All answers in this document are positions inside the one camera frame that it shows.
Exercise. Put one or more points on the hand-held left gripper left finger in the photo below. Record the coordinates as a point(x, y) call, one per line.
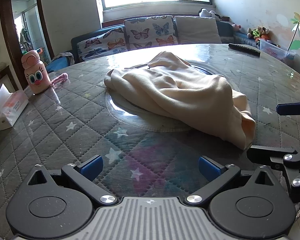
point(91, 167)

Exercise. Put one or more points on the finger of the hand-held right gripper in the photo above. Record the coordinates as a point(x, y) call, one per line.
point(272, 155)
point(287, 108)

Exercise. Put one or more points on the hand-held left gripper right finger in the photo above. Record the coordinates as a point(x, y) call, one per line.
point(208, 167)

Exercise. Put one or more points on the cream garment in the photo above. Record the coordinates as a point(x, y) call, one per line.
point(177, 92)

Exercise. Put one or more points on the hanging clothes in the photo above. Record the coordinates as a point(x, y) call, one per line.
point(24, 37)

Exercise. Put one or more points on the clear plastic storage box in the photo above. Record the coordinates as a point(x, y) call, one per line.
point(275, 48)

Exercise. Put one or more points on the grey quilted star tablecloth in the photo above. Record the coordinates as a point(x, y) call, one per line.
point(52, 120)

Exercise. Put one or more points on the glass turntable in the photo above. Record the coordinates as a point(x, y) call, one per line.
point(125, 112)

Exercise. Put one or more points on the black remote control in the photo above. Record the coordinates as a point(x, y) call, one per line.
point(245, 49)

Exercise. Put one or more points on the brown and green plush toys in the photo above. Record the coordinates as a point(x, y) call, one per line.
point(260, 33)

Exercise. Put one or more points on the pink plush toy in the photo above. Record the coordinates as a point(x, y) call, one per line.
point(236, 27)

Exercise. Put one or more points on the white tissue box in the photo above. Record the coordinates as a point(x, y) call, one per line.
point(11, 111)

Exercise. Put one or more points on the blue sofa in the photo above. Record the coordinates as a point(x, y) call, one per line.
point(227, 29)

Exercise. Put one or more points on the pink cartoon water bottle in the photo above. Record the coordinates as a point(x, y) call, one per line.
point(36, 78)

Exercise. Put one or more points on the blue chair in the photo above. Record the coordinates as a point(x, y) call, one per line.
point(56, 65)

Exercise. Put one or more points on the crumpled grey cloth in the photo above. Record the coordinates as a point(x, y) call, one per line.
point(65, 57)

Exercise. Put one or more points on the plain grey cushion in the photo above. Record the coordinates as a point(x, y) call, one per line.
point(197, 30)

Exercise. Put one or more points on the wide butterfly print cushion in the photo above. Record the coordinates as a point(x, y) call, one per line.
point(102, 43)

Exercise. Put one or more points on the panda plush toy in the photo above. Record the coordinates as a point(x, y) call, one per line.
point(206, 13)

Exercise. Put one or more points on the square butterfly print cushion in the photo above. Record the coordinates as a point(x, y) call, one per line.
point(147, 31)

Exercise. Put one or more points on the dark wooden door frame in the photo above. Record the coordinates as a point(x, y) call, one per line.
point(5, 12)

